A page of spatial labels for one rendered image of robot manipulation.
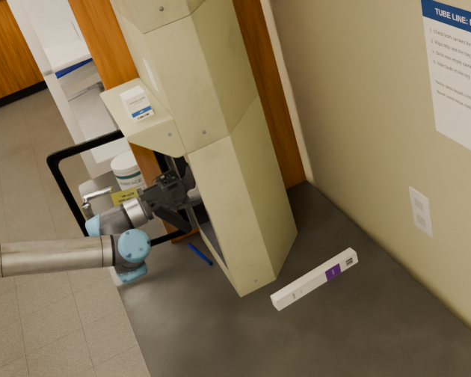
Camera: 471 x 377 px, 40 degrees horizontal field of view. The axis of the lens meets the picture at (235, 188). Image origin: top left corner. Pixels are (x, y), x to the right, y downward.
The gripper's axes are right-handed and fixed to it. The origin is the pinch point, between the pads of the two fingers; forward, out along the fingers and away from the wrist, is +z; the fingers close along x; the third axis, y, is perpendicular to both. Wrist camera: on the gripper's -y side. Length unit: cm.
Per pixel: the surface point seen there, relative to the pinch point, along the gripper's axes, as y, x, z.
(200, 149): 18.4, -14.1, -2.5
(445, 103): 26, -53, 37
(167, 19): 50, -14, 1
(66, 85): 3, 111, -25
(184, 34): 45.1, -14.1, 3.2
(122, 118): 28.9, -3.5, -15.4
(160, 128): 27.6, -14.2, -9.3
